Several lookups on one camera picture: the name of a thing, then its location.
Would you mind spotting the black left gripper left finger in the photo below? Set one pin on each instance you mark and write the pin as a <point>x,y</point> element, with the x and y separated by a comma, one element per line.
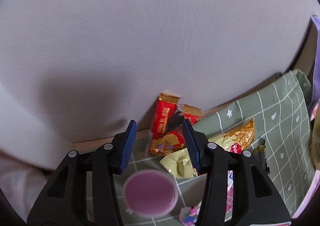
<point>62,201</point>

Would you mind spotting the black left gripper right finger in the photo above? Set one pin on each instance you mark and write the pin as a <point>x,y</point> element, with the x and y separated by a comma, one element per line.
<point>256,200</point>

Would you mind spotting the pink white flat packet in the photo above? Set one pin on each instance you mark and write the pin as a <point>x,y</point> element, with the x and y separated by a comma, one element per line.
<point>230,190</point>

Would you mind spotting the yellow red snack bag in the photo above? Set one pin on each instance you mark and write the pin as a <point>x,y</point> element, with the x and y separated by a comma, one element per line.
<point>237,139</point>

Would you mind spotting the pink plastic cup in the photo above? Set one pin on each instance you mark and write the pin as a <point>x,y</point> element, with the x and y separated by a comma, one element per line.
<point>150,193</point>

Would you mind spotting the colourful cup lid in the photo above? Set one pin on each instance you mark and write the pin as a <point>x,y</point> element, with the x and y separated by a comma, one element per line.
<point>188,215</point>

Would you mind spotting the pale yellow wrapper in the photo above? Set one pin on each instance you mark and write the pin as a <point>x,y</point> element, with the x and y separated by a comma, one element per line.
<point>179,165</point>

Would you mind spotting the green grid bed sheet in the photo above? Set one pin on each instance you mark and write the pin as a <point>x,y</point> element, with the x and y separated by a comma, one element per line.
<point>282,124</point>

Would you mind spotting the red foil snack bag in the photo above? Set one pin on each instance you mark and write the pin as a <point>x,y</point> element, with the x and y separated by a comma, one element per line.
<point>161,141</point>

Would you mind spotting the small red gold wrapper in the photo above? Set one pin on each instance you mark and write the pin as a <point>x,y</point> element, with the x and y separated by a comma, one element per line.
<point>192,113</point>

